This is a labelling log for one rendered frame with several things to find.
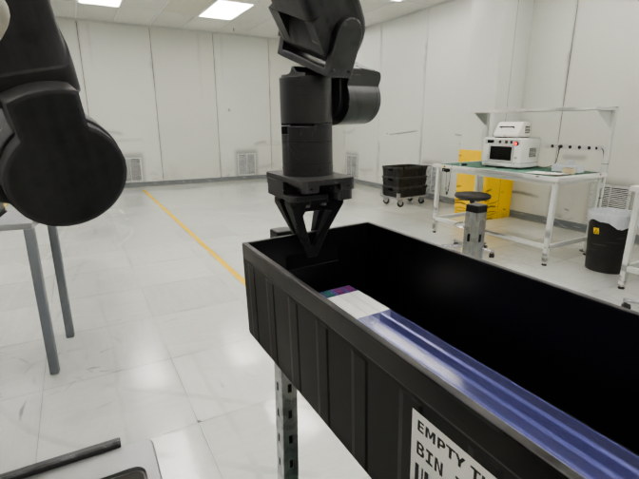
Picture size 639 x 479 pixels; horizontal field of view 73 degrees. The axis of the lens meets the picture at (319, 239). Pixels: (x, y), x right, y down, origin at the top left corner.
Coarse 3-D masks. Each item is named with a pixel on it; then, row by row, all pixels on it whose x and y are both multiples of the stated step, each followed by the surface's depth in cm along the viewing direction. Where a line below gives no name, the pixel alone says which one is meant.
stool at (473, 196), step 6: (456, 192) 418; (462, 192) 417; (468, 192) 417; (474, 192) 417; (480, 192) 417; (462, 198) 401; (468, 198) 397; (474, 198) 395; (480, 198) 395; (486, 198) 397; (456, 222) 428; (462, 222) 432; (462, 228) 409; (456, 240) 441; (444, 246) 425; (450, 246) 425; (456, 246) 424; (486, 246) 436; (492, 252) 408
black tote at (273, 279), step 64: (256, 256) 44; (320, 256) 53; (384, 256) 53; (448, 256) 43; (256, 320) 48; (320, 320) 33; (448, 320) 45; (512, 320) 38; (576, 320) 32; (320, 384) 35; (384, 384) 26; (448, 384) 22; (576, 384) 33; (384, 448) 28; (448, 448) 22; (512, 448) 18
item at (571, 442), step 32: (352, 288) 51; (384, 320) 43; (416, 352) 37; (448, 352) 37; (480, 384) 33; (512, 384) 33; (512, 416) 29; (544, 416) 29; (544, 448) 26; (576, 448) 26; (608, 448) 26
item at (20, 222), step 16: (0, 224) 198; (16, 224) 200; (32, 224) 203; (32, 240) 204; (32, 256) 205; (32, 272) 207; (64, 272) 252; (64, 288) 251; (64, 304) 254; (48, 320) 215; (64, 320) 256; (48, 336) 217; (48, 352) 218; (48, 368) 220
